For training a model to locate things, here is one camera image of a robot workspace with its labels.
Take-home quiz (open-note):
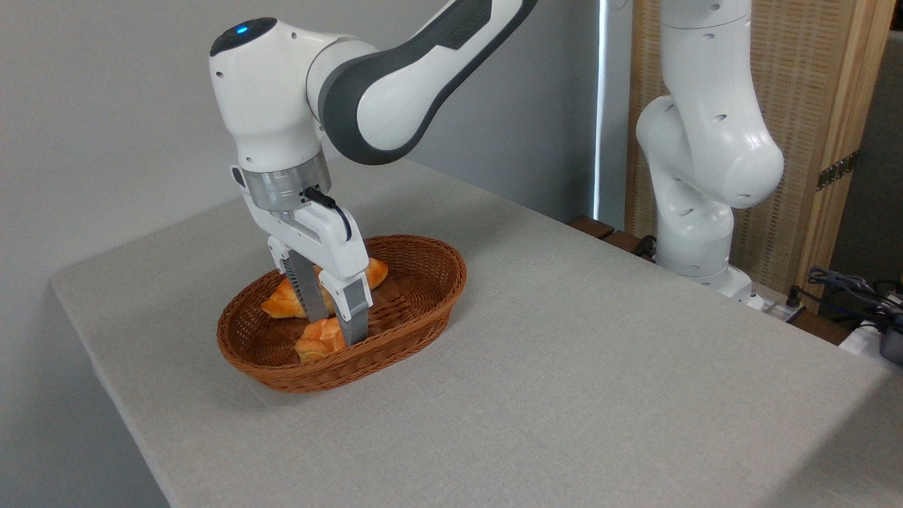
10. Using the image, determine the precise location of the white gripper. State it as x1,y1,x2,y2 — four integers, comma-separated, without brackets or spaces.
231,166,373,346

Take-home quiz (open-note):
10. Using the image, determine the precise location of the white power strip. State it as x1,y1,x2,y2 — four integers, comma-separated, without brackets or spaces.
748,284,806,322

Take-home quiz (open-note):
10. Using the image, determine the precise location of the metal screen hinge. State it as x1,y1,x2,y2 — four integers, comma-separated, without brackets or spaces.
817,150,859,191

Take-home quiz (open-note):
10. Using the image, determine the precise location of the small round bread roll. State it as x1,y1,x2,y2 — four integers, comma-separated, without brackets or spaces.
294,317,348,364

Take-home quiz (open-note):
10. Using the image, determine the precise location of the brown wicker basket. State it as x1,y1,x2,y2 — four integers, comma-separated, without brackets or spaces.
217,235,467,393

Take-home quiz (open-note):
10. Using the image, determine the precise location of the grey tablecloth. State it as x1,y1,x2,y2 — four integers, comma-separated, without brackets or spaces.
49,155,903,508

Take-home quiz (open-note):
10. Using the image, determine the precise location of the bundle of dark cables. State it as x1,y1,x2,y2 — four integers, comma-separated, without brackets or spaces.
806,266,903,332

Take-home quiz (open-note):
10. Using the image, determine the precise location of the long scored bread loaf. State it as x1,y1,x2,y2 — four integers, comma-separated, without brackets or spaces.
261,258,390,320

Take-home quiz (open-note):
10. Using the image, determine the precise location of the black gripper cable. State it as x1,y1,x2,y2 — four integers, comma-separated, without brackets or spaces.
302,187,352,241

